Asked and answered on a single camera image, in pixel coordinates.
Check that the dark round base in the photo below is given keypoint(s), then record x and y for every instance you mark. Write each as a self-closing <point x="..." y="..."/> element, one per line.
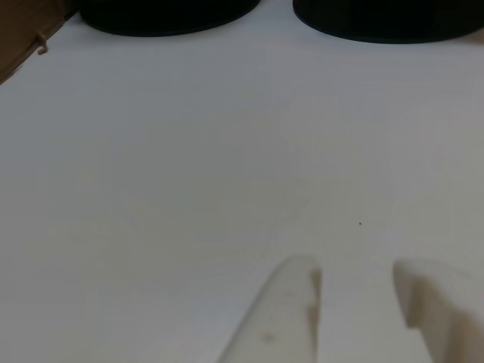
<point x="378" y="19"/>

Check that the black round object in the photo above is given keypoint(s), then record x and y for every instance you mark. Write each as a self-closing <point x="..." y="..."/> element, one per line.
<point x="170" y="15"/>

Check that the brown cardboard panel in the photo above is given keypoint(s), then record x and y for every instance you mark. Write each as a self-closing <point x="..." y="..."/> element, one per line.
<point x="22" y="30"/>

